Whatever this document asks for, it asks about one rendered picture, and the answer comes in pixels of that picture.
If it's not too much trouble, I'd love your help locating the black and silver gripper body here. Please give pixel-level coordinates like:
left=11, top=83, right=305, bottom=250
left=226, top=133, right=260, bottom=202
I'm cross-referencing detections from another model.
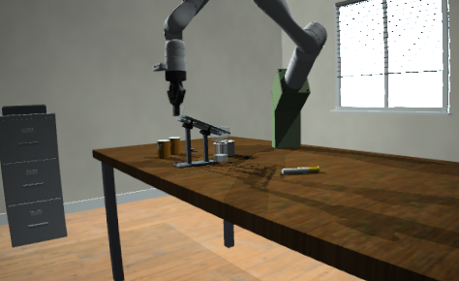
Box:
left=166, top=71, right=186, bottom=96

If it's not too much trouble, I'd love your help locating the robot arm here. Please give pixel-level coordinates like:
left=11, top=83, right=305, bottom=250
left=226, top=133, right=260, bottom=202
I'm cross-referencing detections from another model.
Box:
left=153, top=0, right=327, bottom=89

